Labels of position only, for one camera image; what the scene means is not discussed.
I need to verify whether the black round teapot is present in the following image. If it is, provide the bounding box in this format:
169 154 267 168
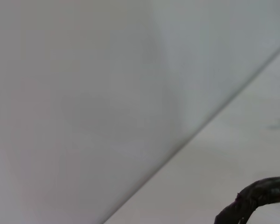
214 176 280 224

